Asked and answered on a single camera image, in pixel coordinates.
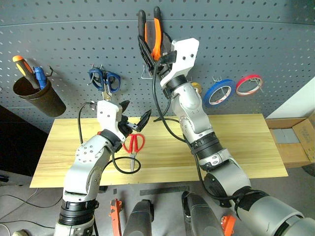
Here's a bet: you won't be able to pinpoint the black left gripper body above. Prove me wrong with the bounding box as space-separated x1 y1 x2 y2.
117 112 138 139

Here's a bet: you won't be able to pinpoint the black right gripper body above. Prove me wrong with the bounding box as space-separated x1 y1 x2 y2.
154 50 178 78

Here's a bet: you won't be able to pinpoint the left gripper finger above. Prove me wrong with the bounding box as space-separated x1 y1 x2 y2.
119 100 131 115
135 109 153 133

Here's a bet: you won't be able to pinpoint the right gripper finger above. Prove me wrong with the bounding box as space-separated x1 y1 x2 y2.
137 35 158 75
145 21 173 56

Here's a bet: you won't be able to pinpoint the black and orange pliers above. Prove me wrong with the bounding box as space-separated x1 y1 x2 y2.
137 6 163 61

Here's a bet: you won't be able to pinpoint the yellow tape roll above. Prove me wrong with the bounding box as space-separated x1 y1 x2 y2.
190 82 203 95

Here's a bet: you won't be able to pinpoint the blue tape roll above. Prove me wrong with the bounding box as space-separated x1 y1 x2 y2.
203 79 236 108

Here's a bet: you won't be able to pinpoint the black floor tape strip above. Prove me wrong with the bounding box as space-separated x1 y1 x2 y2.
139 185 191 197

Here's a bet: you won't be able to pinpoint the grey metal pegboard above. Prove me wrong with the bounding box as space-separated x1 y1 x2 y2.
0 0 315 135

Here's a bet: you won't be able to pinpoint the red tape roll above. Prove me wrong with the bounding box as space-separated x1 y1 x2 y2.
235 74 264 97

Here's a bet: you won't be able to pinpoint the brown cup holder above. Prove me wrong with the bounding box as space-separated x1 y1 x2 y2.
12 76 67 118

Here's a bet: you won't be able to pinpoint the blue utility knife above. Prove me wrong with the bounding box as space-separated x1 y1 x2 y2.
32 66 48 90

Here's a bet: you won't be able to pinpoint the dark rounded robot part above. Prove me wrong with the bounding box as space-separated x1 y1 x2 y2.
181 191 226 236
123 199 155 236

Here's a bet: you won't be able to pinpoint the orange and black screwdriver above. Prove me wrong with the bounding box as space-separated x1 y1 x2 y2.
12 55 41 90

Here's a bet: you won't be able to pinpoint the white panel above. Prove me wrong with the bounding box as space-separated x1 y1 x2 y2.
267 76 315 120

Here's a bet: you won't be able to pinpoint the brown cardboard box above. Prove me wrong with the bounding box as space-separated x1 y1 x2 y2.
266 117 315 169

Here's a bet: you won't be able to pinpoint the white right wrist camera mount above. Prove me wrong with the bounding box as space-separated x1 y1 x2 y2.
159 38 200 88

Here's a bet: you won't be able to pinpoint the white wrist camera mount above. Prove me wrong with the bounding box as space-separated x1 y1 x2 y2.
159 38 200 88
96 99 126 141

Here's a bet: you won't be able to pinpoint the silver wire pegboard hook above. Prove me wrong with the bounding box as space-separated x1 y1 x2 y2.
141 63 152 80

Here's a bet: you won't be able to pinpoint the red handled scissors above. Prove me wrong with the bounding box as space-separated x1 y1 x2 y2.
122 133 146 172

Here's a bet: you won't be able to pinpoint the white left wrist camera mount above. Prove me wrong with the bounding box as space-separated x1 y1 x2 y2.
96 99 126 141

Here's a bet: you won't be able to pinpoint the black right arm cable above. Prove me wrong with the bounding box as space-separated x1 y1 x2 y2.
151 56 247 210

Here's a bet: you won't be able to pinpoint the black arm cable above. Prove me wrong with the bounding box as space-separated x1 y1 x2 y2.
77 101 142 175
151 56 247 210

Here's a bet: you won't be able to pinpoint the blue handled scissors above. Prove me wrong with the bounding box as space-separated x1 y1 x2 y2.
88 67 122 102

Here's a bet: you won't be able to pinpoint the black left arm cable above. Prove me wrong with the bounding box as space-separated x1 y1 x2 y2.
77 101 142 175

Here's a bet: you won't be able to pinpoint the orange bracket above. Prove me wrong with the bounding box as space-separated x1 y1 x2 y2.
220 214 237 236
109 198 123 236

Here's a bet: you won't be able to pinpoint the black floor cable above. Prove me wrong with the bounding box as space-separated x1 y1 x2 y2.
0 194 63 229

